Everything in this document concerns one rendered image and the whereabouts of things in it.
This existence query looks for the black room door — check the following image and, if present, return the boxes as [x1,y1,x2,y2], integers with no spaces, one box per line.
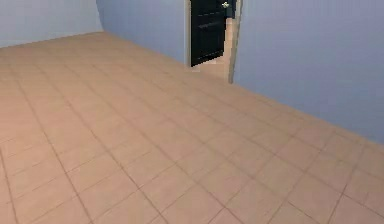
[190,0,237,68]

